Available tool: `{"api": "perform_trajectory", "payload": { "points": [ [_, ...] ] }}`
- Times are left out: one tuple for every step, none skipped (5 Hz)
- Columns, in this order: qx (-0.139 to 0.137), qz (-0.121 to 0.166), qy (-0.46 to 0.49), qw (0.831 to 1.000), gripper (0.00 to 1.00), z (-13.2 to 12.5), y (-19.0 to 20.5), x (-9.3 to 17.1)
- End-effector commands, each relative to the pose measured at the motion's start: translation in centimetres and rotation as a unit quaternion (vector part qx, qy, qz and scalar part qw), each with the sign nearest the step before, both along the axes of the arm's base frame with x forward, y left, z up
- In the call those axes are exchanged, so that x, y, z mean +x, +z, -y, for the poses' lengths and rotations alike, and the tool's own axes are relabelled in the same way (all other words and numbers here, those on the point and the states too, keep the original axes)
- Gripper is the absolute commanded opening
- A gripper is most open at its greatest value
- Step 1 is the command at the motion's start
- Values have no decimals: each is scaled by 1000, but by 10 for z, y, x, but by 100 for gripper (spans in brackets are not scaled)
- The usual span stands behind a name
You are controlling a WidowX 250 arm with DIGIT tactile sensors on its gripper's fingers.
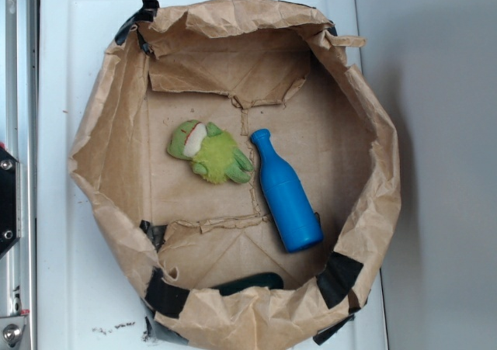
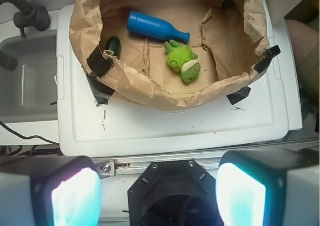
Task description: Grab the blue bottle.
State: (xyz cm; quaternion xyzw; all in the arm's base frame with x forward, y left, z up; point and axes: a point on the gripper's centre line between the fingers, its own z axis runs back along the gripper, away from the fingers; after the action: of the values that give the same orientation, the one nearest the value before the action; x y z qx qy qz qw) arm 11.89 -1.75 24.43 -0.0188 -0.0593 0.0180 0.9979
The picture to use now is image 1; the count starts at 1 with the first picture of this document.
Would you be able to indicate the blue plastic bottle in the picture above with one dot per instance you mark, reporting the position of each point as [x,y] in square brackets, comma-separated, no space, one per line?
[288,203]

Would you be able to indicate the black mounting bracket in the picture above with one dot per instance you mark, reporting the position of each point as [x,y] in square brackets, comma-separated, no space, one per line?
[9,216]

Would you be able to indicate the dark green object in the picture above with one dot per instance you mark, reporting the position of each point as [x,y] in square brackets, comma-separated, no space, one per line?
[269,280]

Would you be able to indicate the metal frame rail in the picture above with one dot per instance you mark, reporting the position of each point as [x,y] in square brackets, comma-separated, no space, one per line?
[19,81]

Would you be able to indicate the brown paper bag bin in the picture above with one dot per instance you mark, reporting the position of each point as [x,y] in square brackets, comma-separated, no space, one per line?
[244,65]

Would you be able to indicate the green plush frog toy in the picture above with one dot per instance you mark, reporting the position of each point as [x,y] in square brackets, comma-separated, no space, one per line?
[213,153]

